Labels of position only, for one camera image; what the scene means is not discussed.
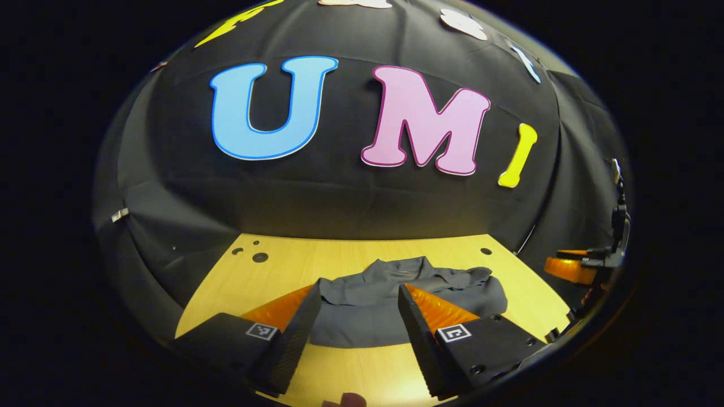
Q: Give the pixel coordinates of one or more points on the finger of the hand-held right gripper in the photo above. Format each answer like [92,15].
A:
[572,252]
[568,270]

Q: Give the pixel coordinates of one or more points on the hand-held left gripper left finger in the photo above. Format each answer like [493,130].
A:
[291,339]

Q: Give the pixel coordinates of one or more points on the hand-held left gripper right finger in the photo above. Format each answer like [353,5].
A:
[421,339]

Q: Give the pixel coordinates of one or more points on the grey collared shirt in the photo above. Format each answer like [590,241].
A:
[362,316]

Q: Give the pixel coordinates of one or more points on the black backdrop cloth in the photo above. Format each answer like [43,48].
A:
[339,198]

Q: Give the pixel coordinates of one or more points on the small white cloth tag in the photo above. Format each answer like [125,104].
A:
[119,215]

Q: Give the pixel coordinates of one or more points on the small copper cloth clip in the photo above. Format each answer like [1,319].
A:
[158,66]

